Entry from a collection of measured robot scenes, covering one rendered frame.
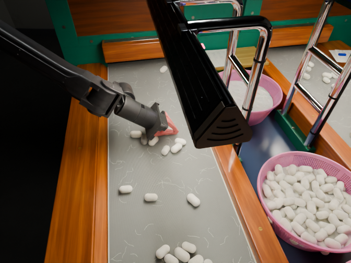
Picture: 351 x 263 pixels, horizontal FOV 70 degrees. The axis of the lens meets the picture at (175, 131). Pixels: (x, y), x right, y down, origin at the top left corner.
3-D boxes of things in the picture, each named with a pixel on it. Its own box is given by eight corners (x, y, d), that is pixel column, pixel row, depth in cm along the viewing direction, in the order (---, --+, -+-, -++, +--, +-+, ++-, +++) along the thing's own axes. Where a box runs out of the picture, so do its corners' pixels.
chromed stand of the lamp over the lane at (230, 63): (179, 179, 74) (182, 26, 42) (167, 132, 88) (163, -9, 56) (240, 169, 76) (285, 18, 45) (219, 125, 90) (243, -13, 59)
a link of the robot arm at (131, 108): (111, 117, 63) (123, 99, 61) (109, 103, 68) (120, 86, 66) (134, 127, 67) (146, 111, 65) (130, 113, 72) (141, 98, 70)
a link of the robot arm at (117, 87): (86, 112, 62) (102, 84, 58) (85, 90, 70) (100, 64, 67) (128, 128, 68) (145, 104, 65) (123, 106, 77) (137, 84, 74)
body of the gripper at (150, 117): (160, 104, 74) (140, 92, 70) (166, 127, 67) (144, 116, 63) (148, 118, 77) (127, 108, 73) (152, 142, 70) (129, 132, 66)
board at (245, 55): (190, 73, 98) (190, 70, 98) (182, 55, 109) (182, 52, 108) (268, 65, 103) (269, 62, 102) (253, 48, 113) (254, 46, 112)
